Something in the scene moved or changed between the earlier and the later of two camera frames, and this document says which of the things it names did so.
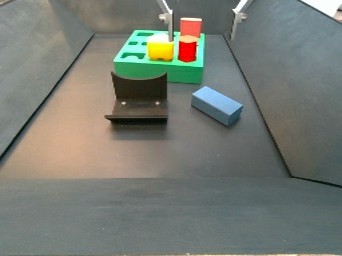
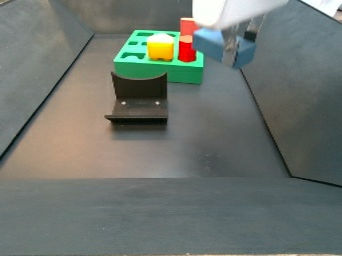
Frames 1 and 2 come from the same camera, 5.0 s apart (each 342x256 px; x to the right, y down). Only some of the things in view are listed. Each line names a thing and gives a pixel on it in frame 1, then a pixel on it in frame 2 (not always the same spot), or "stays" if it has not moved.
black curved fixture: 140,99 stays
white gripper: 167,16 -> 221,14
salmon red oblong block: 191,26 stays
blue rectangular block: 216,106 -> 207,42
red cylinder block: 187,48 stays
